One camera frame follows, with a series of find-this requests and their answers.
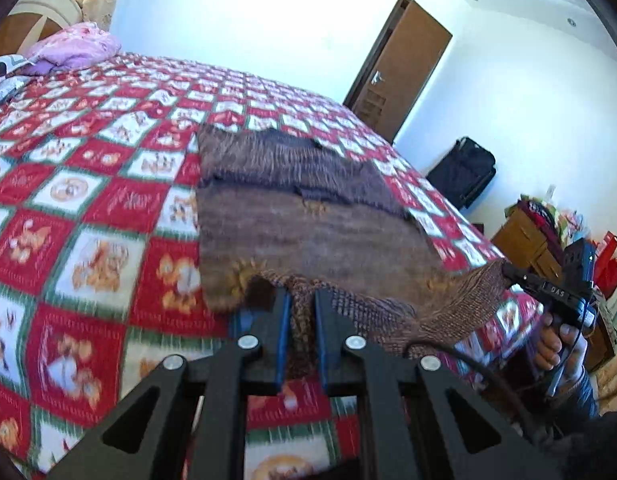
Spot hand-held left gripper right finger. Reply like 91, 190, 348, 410
313, 290, 564, 480

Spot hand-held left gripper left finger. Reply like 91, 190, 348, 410
48, 287, 294, 480

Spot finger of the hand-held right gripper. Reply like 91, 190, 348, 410
502, 263, 544, 294

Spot brown knit sweater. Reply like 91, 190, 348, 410
195, 124, 509, 381

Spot person's right forearm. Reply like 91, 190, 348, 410
556, 355, 602, 421

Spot pile of clothes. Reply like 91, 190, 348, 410
509, 197, 564, 253

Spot person's right hand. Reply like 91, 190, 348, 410
533, 322, 587, 376

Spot red gift bags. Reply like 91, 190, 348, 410
591, 232, 617, 301

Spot wooden dresser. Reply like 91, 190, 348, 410
491, 207, 617, 373

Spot black suitcase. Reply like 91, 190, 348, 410
427, 136, 497, 209

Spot red checked printed bedspread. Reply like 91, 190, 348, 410
0, 51, 544, 480

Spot brown wooden door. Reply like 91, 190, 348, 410
343, 0, 453, 143

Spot pink folded blanket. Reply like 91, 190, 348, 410
26, 22, 122, 75

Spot white patterned pillow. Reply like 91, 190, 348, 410
0, 54, 34, 83

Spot white wooden bed headboard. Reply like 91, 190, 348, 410
0, 0, 84, 58

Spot black cable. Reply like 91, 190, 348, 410
403, 342, 544, 436

